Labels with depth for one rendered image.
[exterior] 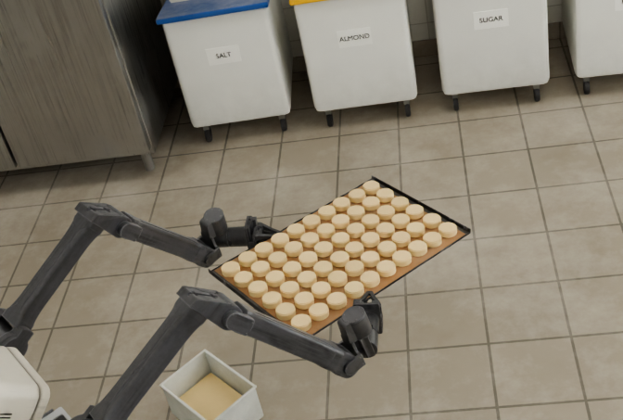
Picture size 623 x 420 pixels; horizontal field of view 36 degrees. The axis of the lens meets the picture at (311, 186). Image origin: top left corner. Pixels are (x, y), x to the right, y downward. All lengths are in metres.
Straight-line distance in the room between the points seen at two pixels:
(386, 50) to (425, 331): 1.51
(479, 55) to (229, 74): 1.22
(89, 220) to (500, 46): 2.76
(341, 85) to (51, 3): 1.42
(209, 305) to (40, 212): 3.00
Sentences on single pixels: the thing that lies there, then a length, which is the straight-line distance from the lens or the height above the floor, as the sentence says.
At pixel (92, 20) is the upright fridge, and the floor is 0.91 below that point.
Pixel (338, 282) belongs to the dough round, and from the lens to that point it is 2.48.
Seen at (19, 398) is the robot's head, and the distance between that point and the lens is 2.10.
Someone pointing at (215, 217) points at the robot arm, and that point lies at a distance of 2.66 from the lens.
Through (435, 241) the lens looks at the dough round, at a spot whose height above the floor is 0.99.
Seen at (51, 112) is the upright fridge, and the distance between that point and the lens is 4.75.
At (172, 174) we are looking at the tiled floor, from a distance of 4.86.
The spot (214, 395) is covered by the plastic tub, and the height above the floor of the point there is 0.06.
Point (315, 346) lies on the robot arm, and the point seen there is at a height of 1.09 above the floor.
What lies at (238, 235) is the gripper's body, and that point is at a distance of 2.70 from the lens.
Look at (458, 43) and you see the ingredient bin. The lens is 4.63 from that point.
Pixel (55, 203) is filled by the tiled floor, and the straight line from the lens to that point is 4.96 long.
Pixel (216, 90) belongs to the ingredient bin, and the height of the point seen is 0.33.
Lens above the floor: 2.66
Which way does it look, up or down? 36 degrees down
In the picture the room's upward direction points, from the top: 13 degrees counter-clockwise
